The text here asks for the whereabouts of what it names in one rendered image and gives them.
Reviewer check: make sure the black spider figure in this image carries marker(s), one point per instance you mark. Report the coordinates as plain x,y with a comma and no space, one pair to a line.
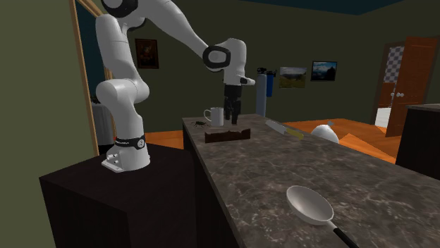
200,123

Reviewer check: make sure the landscape wall picture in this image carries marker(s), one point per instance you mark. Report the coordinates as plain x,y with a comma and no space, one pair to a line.
292,77

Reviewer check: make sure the black robot stand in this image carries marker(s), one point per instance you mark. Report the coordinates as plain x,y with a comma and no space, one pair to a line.
113,206

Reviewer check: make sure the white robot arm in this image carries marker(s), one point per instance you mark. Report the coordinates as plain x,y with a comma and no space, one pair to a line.
120,92

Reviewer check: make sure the white mug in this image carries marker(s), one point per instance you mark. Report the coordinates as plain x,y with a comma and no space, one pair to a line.
216,116

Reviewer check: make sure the dark cabinet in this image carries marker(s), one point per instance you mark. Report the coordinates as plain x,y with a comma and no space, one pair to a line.
421,137

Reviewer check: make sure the brown wooden door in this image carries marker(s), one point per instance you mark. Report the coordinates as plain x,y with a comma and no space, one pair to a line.
410,86

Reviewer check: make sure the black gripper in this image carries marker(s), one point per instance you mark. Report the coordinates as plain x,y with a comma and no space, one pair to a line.
232,92

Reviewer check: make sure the dark portrait wall picture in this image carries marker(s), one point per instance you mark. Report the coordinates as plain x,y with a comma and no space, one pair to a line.
146,53

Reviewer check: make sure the grey cylinder tank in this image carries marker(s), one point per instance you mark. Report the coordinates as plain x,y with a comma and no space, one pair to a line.
261,94

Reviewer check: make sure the dark brown rectangular block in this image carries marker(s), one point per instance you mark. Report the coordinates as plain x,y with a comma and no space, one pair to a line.
227,136

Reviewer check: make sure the wooden door frame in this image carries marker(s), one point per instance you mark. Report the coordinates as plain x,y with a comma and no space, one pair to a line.
83,75

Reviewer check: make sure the white-clothed table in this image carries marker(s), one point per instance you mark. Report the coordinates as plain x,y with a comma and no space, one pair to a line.
101,123

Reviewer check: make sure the blue mountain wall picture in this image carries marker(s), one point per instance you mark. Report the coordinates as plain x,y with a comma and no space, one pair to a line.
324,71

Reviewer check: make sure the white dome-shaped object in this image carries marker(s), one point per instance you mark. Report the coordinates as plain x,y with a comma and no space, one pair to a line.
324,133

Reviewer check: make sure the blue cylinder filter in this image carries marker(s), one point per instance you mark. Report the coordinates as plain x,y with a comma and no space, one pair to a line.
270,83

